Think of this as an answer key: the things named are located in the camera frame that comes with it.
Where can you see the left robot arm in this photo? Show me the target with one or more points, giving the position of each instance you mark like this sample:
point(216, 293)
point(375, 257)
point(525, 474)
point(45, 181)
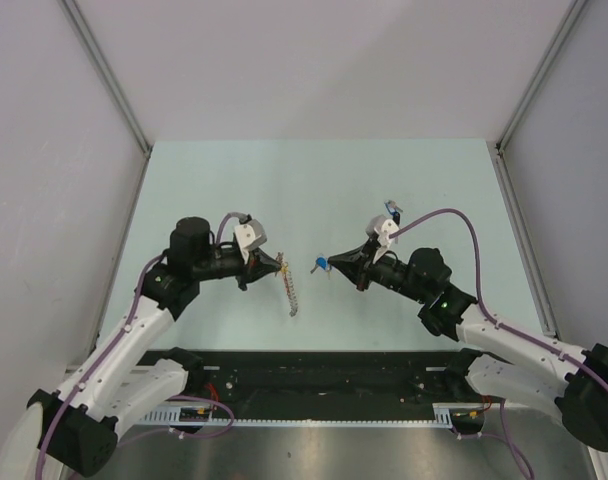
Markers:
point(84, 418)

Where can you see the right aluminium corner post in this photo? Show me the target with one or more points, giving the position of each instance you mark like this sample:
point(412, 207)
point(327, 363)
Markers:
point(559, 40)

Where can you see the right side aluminium rail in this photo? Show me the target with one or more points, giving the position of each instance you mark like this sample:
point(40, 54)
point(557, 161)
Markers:
point(524, 243)

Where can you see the red tag key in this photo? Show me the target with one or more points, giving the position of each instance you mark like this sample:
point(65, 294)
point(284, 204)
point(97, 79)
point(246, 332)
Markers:
point(288, 283)

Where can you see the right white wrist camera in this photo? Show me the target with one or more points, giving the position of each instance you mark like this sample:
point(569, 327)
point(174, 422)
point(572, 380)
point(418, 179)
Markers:
point(381, 229)

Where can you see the aluminium corner post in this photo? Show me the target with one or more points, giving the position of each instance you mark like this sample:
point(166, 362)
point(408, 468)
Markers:
point(87, 39)
point(559, 40)

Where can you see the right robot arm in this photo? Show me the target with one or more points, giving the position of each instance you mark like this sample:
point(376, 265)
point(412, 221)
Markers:
point(567, 382)

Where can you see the left aluminium corner post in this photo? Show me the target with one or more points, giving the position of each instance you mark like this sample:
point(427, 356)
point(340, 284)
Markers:
point(87, 39)

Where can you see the aluminium frame rail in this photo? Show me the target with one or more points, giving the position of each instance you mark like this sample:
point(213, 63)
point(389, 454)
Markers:
point(107, 391)

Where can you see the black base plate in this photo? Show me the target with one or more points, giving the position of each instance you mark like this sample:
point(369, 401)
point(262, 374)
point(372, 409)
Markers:
point(327, 385)

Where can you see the dark blue tag key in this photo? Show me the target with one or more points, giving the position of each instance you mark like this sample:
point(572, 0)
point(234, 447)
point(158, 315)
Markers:
point(393, 209)

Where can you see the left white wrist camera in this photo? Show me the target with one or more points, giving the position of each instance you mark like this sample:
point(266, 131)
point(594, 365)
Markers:
point(249, 235)

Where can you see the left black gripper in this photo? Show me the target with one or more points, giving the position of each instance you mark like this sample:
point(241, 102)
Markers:
point(259, 264)

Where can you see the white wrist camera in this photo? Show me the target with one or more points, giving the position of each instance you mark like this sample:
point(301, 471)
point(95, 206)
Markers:
point(249, 235)
point(381, 229)

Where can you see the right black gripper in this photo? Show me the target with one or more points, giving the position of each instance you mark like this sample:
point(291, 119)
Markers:
point(357, 265)

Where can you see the white cable duct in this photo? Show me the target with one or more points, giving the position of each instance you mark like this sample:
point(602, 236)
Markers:
point(169, 416)

